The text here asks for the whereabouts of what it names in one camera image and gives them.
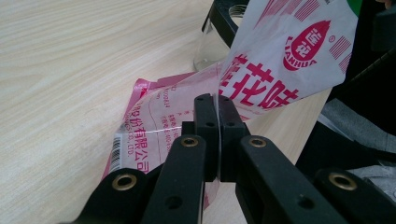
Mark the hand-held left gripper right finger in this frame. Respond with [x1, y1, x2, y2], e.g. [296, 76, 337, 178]
[218, 94, 252, 183]

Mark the pink and white plastic bag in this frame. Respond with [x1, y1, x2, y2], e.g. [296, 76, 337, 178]
[102, 0, 364, 217]

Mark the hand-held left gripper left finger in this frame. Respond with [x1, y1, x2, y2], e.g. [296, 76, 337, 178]
[181, 92, 220, 183]

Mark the glass jar with black lid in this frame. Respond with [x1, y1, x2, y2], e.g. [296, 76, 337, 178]
[192, 0, 250, 73]

